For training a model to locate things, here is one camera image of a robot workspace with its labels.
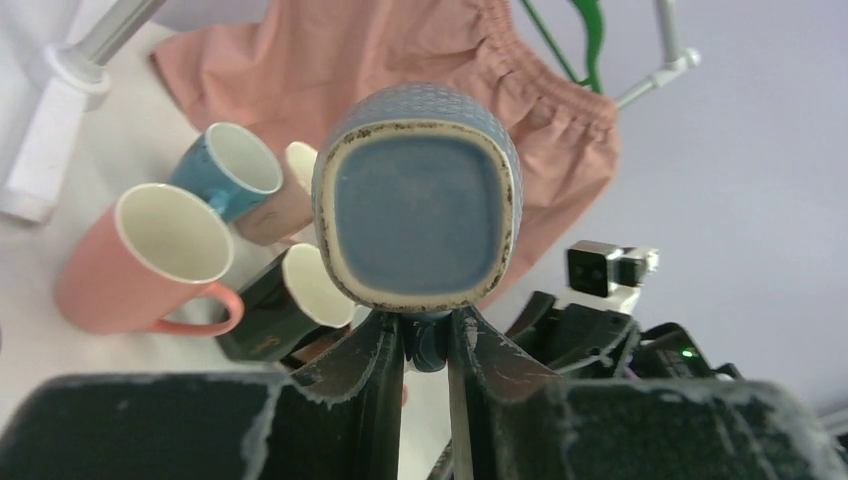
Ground blue mug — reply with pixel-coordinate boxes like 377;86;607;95
169;122;284;223

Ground black mug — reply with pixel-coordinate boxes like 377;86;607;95
216;243;356;362

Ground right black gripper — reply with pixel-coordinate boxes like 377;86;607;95
506;292;641;379

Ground green hanger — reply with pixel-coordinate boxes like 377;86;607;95
519;0;605;94

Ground pink shorts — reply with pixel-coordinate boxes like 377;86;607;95
152;1;619;294

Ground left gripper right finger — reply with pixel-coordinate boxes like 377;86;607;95
448;308;847;479

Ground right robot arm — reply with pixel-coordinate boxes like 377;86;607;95
507;292;742;381

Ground salmon pink mug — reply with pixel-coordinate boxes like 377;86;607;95
55;183;245;336

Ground light pink mug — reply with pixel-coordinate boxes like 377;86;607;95
235;141;318;246

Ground grey-blue mug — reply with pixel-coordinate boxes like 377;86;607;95
312;83;523;372

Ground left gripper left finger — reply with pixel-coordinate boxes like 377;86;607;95
1;313;403;479

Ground metal clothes rack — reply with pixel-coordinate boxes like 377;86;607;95
1;1;702;224

